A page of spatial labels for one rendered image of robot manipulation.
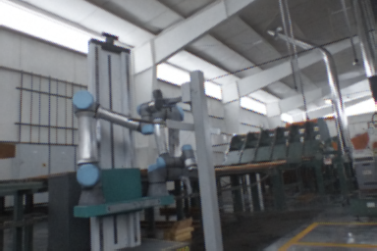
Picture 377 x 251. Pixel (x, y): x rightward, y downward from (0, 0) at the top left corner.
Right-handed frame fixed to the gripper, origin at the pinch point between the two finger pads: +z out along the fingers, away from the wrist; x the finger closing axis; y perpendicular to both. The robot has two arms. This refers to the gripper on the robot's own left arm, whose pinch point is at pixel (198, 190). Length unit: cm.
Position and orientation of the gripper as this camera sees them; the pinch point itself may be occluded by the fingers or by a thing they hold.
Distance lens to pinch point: 181.1
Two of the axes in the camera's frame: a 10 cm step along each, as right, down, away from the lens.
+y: 5.6, -5.9, -5.8
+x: 8.0, 1.9, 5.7
